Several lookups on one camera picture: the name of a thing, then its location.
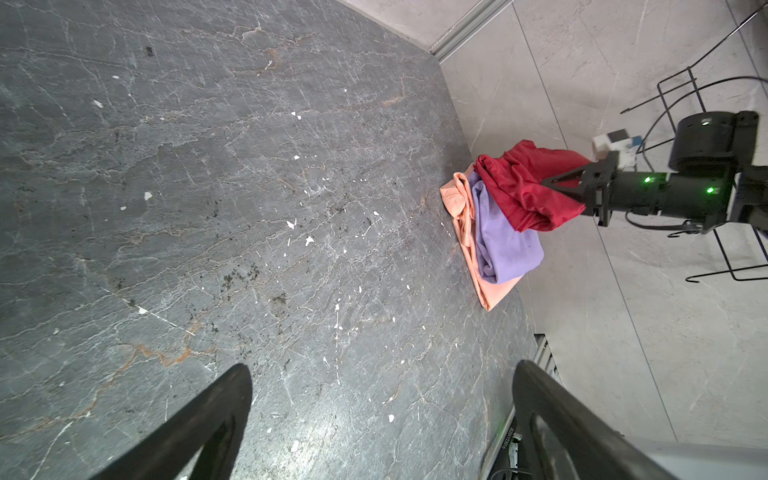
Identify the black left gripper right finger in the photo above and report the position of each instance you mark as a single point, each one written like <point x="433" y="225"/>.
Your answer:
<point x="563" y="439"/>

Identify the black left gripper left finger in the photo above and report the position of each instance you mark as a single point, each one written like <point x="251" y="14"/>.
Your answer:
<point x="209" y="430"/>

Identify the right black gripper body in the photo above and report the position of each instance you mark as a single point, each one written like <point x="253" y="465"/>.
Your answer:
<point x="590" y="185"/>

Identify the red t shirt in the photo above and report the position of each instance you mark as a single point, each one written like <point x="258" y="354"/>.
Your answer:
<point x="515" y="181"/>

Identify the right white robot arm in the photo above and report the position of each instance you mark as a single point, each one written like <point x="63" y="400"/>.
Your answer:
<point x="712" y="181"/>

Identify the purple folded t shirt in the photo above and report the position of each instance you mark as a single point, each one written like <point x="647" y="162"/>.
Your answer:
<point x="503" y="253"/>

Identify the pink folded t shirt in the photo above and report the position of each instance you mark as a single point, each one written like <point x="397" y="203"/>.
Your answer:
<point x="458" y="202"/>

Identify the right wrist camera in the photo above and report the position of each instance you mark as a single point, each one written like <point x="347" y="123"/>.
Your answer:
<point x="620" y="144"/>

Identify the black wire hook rack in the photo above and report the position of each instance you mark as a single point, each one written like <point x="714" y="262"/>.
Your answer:
<point x="681" y="94"/>

